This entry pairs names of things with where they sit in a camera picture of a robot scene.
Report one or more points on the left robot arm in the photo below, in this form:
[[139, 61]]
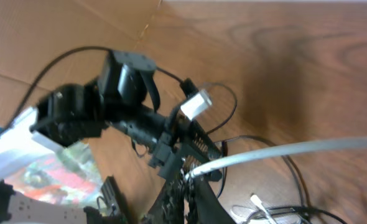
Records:
[[123, 97]]

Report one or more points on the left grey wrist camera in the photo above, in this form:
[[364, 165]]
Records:
[[197, 104]]

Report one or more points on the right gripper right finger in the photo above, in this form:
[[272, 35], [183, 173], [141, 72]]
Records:
[[209, 209]]

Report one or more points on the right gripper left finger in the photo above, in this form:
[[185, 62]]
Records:
[[175, 204]]

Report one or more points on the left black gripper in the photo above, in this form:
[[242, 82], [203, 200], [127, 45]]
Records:
[[187, 144]]

